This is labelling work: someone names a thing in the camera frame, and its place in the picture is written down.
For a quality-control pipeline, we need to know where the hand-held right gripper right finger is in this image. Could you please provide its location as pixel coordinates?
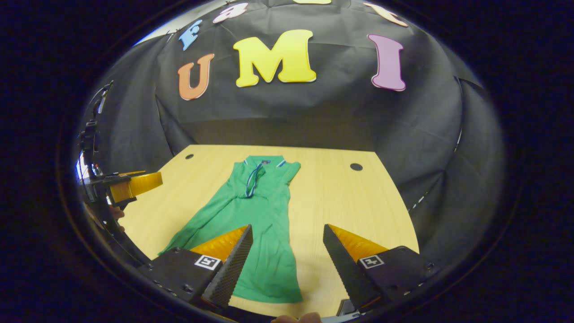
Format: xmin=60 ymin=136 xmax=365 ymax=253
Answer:
xmin=322 ymin=223 xmax=439 ymax=315

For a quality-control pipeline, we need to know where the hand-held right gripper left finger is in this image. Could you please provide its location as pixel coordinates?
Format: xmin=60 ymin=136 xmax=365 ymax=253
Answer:
xmin=138 ymin=224 xmax=254 ymax=311

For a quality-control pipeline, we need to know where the green T-shirt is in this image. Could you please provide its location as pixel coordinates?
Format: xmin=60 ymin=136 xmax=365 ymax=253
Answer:
xmin=158 ymin=155 xmax=304 ymax=304

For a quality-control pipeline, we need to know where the black backdrop cloth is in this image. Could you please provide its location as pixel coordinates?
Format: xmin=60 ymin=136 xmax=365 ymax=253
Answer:
xmin=81 ymin=0 xmax=505 ymax=270

